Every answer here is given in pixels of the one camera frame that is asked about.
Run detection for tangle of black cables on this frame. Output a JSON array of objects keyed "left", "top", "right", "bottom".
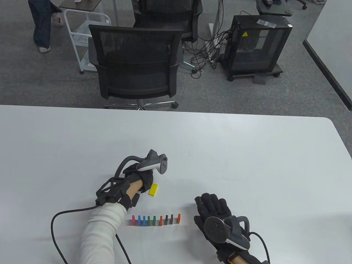
[{"left": 183, "top": 10, "right": 234, "bottom": 79}]

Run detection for person's right hand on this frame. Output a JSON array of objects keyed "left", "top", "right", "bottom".
[{"left": 194, "top": 193, "right": 251, "bottom": 262}]

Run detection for black chair leg with caster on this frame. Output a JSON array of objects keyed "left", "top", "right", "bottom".
[{"left": 289, "top": 0, "right": 308, "bottom": 10}]

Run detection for white desk leg panel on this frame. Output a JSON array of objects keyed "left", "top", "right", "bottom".
[{"left": 212, "top": 0, "right": 224, "bottom": 53}]

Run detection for black mesh office chair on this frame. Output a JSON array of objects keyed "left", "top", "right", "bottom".
[{"left": 88, "top": 24, "right": 184, "bottom": 111}]

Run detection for black glass computer case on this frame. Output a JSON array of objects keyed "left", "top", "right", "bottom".
[{"left": 226, "top": 15, "right": 293, "bottom": 79}]

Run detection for brown side table top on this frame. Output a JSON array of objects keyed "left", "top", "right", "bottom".
[{"left": 59, "top": 0, "right": 103, "bottom": 13}]

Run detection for grey hand tracker controller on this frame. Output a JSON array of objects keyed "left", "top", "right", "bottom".
[
  {"left": 114, "top": 149, "right": 168, "bottom": 179},
  {"left": 203, "top": 215, "right": 251, "bottom": 250}
]

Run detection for black swivel chair base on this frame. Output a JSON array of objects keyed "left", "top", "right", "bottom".
[{"left": 254, "top": 0, "right": 292, "bottom": 16}]

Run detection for black glove cable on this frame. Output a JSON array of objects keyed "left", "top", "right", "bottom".
[
  {"left": 249, "top": 232, "right": 270, "bottom": 263},
  {"left": 51, "top": 205, "right": 132, "bottom": 264}
]

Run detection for person's left hand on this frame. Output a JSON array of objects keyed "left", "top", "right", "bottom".
[{"left": 122, "top": 163, "right": 154, "bottom": 193}]

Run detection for person's left forearm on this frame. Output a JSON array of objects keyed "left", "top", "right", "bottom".
[{"left": 79, "top": 179, "right": 143, "bottom": 264}]

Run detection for black padded office chair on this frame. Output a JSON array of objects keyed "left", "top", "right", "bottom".
[{"left": 132, "top": 0, "right": 203, "bottom": 44}]

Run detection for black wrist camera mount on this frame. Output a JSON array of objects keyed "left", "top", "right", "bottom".
[{"left": 96, "top": 177, "right": 141, "bottom": 212}]

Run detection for clear plastic bag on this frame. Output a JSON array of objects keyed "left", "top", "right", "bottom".
[{"left": 256, "top": 19, "right": 277, "bottom": 28}]

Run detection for white rolling cart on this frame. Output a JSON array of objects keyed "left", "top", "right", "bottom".
[{"left": 64, "top": 8, "right": 112, "bottom": 75}]

